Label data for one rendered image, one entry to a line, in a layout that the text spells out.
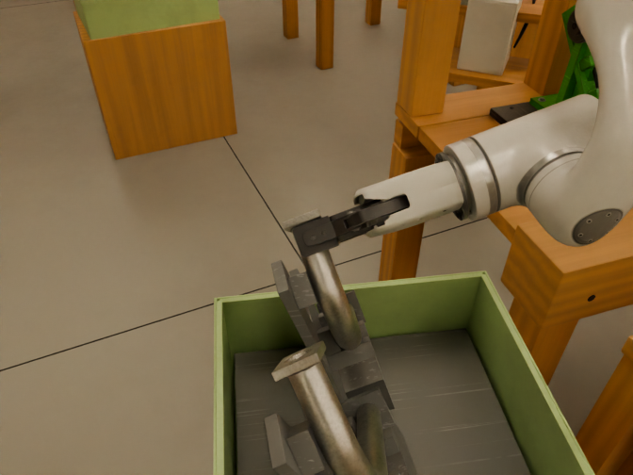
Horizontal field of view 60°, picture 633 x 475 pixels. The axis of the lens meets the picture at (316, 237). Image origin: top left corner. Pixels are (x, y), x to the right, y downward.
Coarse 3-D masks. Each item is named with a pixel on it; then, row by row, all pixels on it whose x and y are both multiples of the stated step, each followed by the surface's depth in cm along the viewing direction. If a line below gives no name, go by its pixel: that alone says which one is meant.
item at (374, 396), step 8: (368, 392) 68; (376, 392) 68; (352, 400) 68; (360, 400) 68; (368, 400) 68; (376, 400) 68; (344, 408) 68; (352, 408) 68; (384, 408) 68; (352, 416) 68; (384, 416) 68; (384, 424) 68; (392, 424) 68
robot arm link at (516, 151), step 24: (576, 96) 56; (528, 120) 55; (552, 120) 54; (576, 120) 54; (480, 144) 55; (504, 144) 54; (528, 144) 53; (552, 144) 53; (576, 144) 52; (504, 168) 54; (528, 168) 53; (504, 192) 54
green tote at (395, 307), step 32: (352, 288) 82; (384, 288) 83; (416, 288) 84; (448, 288) 85; (480, 288) 84; (224, 320) 81; (256, 320) 83; (288, 320) 84; (384, 320) 87; (416, 320) 89; (448, 320) 90; (480, 320) 86; (224, 352) 76; (480, 352) 87; (512, 352) 75; (224, 384) 71; (512, 384) 76; (544, 384) 69; (224, 416) 67; (512, 416) 77; (544, 416) 68; (224, 448) 64; (544, 448) 69; (576, 448) 63
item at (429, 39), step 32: (416, 0) 123; (448, 0) 121; (544, 0) 139; (416, 32) 126; (448, 32) 126; (544, 32) 141; (416, 64) 129; (448, 64) 132; (544, 64) 144; (416, 96) 134
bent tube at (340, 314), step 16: (288, 224) 56; (320, 256) 57; (320, 272) 57; (336, 272) 58; (320, 288) 57; (336, 288) 57; (320, 304) 58; (336, 304) 57; (336, 320) 58; (352, 320) 59; (336, 336) 60; (352, 336) 60
